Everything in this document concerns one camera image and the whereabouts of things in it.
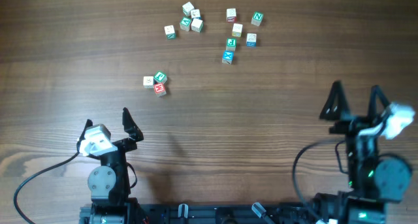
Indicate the blue X wooden block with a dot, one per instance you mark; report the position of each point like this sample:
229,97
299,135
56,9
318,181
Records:
227,57

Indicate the red M wooden block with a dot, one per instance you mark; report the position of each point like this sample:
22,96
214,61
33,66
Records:
159,89

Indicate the shell picture blue D block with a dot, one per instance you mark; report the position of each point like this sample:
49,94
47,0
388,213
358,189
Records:
148,82

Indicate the green N block right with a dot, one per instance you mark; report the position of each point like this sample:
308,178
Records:
257,18

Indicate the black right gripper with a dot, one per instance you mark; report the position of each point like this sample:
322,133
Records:
373,117

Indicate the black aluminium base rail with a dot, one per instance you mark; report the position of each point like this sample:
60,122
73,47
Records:
184,213

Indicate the green A wooden block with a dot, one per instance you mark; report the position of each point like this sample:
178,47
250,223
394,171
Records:
185,23

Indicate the green n block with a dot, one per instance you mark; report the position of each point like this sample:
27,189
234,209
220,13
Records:
170,32
257,18

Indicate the green J wooden block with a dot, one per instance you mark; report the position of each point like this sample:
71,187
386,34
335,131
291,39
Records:
160,77

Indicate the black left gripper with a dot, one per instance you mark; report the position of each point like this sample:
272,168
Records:
121,144

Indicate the green F wooden block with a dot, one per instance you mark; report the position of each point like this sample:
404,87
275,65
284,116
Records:
231,44

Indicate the white picture block blue side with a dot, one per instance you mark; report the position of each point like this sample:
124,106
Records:
195,14

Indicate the green N block left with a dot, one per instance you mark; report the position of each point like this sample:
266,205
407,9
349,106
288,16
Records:
170,32

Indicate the white block red side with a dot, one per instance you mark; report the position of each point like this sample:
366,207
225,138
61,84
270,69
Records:
231,15

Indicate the white block green side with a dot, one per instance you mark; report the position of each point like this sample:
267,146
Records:
197,25

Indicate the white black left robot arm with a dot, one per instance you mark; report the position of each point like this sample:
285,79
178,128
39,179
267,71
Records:
109,183

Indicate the white block top left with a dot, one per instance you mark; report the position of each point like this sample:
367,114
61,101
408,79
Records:
187,8

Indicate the white block yellow side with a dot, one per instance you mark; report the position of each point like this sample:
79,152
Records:
237,30

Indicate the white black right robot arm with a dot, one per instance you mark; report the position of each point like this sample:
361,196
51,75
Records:
375,179

